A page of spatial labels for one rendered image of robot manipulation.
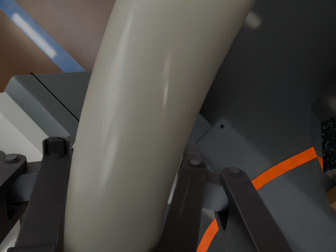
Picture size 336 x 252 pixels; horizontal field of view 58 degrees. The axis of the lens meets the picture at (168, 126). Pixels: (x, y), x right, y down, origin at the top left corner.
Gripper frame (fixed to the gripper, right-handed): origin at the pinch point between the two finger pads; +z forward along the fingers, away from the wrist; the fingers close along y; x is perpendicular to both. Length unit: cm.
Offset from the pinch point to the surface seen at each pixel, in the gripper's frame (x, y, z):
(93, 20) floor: 2, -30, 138
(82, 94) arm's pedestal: -14, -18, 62
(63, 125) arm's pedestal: -17, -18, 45
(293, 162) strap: -45, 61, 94
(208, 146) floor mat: -47, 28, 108
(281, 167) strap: -49, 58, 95
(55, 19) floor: 0, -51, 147
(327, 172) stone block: -23, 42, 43
